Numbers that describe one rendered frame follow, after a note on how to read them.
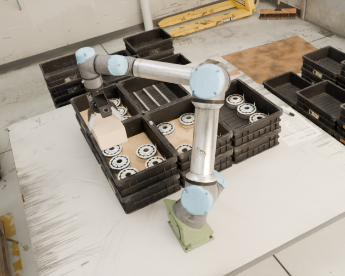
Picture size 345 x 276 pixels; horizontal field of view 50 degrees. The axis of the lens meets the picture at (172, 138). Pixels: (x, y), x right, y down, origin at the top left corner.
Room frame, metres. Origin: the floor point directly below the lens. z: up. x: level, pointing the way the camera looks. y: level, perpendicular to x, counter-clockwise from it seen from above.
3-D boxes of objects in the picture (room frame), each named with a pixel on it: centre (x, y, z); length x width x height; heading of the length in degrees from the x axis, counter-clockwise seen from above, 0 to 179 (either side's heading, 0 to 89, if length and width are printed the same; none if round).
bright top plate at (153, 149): (1.40, 0.14, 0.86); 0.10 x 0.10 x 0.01
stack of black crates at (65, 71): (3.03, 0.85, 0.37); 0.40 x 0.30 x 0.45; 111
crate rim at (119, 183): (1.38, 0.20, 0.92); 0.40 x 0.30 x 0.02; 22
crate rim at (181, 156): (1.49, -0.08, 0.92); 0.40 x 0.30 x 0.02; 22
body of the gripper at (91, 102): (1.35, 0.29, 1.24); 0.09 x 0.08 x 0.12; 20
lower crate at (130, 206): (1.38, 0.20, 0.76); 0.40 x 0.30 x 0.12; 22
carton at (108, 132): (1.32, 0.28, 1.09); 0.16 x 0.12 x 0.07; 20
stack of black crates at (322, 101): (2.12, -1.15, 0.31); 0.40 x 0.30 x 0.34; 20
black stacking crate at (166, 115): (1.49, -0.08, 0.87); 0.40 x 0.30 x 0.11; 22
